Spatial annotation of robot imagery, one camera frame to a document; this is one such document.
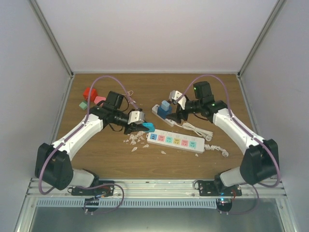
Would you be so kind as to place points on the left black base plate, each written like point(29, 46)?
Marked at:
point(105, 191)

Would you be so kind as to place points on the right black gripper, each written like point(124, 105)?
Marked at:
point(176, 117)

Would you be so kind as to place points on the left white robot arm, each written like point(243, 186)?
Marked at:
point(53, 163)

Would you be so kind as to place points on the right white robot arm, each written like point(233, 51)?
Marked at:
point(260, 156)

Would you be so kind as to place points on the pale blue charger plug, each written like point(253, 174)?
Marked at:
point(165, 105)

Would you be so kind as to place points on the red cube socket adapter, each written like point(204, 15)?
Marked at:
point(90, 94)

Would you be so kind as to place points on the white multicolour power strip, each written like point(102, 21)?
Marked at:
point(182, 142)

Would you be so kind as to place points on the blue cube adapter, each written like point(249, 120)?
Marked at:
point(163, 113)

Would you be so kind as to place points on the pink plug adapter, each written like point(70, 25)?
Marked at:
point(99, 99)

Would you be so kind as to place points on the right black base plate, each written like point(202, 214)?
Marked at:
point(207, 188)

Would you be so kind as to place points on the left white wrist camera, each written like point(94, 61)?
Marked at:
point(136, 116)

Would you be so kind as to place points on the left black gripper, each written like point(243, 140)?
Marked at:
point(135, 127)

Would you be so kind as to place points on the light blue plug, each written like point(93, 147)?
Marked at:
point(150, 127)

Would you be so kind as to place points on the small white power strip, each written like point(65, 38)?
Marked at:
point(206, 134)

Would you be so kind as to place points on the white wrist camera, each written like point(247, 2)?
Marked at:
point(177, 98)
point(136, 116)

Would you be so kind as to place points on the white charger with pink cable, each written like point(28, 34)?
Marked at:
point(130, 99)

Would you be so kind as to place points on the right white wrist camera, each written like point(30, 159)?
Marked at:
point(177, 98)

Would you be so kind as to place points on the light green plug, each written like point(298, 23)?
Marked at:
point(83, 105)

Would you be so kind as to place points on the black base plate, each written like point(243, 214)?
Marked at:
point(207, 188)
point(105, 191)

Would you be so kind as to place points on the grey slotted cable duct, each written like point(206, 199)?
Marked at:
point(129, 203)

